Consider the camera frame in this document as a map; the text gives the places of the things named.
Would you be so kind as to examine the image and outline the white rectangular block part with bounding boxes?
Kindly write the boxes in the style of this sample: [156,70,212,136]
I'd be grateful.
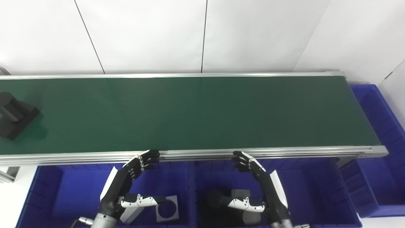
[120,205,143,225]

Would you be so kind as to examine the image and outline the white square plate with hole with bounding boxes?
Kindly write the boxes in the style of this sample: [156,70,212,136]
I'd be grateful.
[155,195,179,222]

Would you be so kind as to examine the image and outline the black block with cylinder part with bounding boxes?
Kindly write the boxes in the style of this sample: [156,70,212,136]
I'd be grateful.
[0,92,41,141]
[206,188,251,216]

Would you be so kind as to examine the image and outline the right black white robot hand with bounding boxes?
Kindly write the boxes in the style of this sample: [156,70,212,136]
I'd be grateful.
[225,151,290,224]

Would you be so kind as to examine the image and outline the grey cylinder part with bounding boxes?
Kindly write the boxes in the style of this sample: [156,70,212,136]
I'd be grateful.
[242,210,262,226]

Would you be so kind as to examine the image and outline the blue plastic bin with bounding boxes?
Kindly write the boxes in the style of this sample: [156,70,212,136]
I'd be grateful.
[339,84,405,218]
[16,162,195,228]
[192,158,363,228]

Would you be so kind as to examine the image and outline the green conveyor belt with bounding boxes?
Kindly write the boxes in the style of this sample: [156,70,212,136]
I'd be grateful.
[0,71,389,184]
[0,76,381,155]

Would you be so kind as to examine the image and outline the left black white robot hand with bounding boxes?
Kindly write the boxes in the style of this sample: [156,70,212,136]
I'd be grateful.
[99,149,166,219]

